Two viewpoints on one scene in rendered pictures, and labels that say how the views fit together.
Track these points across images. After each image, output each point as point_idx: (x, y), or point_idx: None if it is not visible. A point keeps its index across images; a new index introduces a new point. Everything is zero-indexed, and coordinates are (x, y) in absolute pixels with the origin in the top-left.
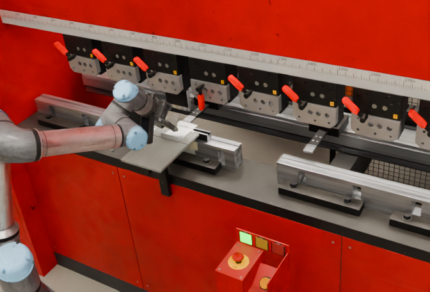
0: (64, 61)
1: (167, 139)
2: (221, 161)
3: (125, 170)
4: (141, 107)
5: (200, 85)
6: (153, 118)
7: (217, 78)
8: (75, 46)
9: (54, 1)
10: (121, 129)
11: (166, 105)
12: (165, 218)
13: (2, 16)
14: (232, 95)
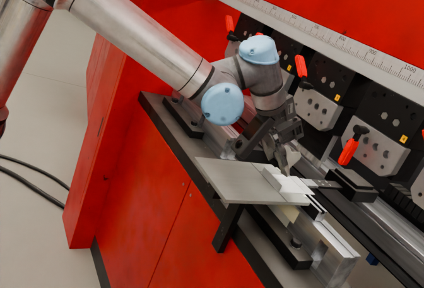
0: None
1: (266, 180)
2: (313, 259)
3: (196, 189)
4: (264, 93)
5: (364, 126)
6: (269, 128)
7: (398, 129)
8: (244, 30)
9: None
10: (212, 71)
11: (297, 129)
12: (195, 278)
13: None
14: (401, 173)
